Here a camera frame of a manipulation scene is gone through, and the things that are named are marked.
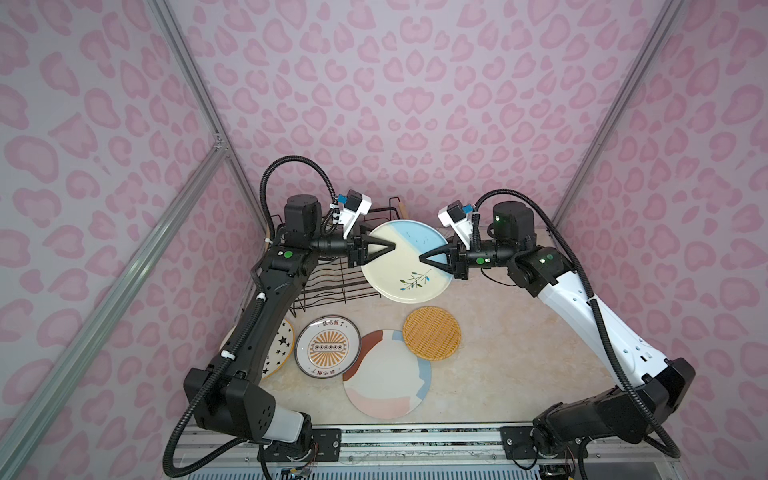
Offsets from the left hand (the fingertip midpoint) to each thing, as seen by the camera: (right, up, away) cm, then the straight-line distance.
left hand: (392, 240), depth 63 cm
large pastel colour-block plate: (-1, -39, +21) cm, 44 cm away
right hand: (+7, -3, -1) cm, 8 cm away
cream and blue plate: (+2, -8, +3) cm, 8 cm away
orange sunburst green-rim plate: (-20, -31, +27) cm, 45 cm away
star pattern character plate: (-33, -32, +24) cm, 52 cm away
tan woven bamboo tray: (+12, -27, +29) cm, 42 cm away
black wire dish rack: (-21, -13, +38) cm, 45 cm away
